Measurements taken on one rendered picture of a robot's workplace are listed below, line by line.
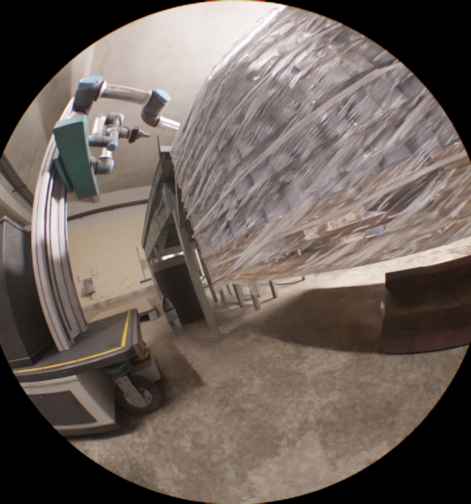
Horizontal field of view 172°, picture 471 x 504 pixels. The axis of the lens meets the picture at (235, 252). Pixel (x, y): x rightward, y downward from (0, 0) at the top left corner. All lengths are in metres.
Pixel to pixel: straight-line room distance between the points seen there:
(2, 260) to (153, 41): 4.18
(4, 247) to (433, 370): 1.38
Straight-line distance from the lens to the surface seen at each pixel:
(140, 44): 4.39
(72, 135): 0.89
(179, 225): 0.88
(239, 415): 0.58
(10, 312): 0.75
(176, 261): 1.31
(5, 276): 0.76
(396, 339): 0.60
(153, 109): 1.03
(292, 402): 0.56
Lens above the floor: 0.48
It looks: level
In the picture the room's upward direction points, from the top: 17 degrees counter-clockwise
